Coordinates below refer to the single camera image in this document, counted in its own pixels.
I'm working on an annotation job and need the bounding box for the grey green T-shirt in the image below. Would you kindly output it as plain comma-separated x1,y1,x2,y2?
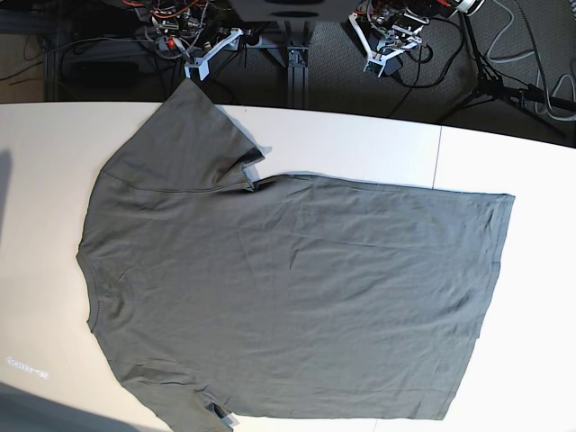
76,81,514,431

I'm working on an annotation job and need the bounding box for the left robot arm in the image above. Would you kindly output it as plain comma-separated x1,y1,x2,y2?
354,0,484,52

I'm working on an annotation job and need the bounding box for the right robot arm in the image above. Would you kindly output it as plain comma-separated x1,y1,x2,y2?
123,0,231,60

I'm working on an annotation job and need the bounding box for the black tripod stand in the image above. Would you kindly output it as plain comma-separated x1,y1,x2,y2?
436,14,575,139

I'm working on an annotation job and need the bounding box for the aluminium frame post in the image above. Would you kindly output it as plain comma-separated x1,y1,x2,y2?
263,21,316,110

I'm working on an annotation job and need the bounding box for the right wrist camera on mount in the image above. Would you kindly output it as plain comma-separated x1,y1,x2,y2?
184,28,248,81

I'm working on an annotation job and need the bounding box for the grey cable on floor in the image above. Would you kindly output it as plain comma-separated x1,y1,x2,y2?
483,0,576,121

